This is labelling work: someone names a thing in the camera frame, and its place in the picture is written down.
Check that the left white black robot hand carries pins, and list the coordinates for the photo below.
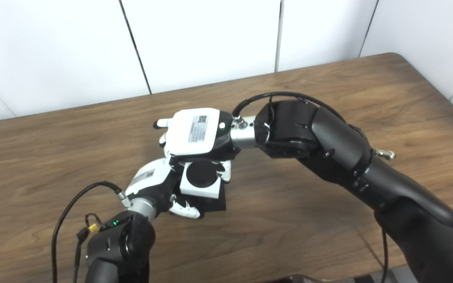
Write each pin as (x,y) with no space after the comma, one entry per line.
(148,179)

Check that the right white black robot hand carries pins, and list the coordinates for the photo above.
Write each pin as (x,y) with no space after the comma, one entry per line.
(183,133)

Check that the black cylinder peg with base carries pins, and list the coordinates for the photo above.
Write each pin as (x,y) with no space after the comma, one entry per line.
(202,175)

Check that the white square piece with hole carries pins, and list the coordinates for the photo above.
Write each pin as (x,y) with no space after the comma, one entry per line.
(195,192)

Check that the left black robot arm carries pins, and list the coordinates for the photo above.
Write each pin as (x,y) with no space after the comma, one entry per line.
(120,243)

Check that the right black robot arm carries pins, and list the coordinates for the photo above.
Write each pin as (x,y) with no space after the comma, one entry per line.
(340,153)

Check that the silver plug on right arm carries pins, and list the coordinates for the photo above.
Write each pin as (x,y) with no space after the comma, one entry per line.
(385,154)

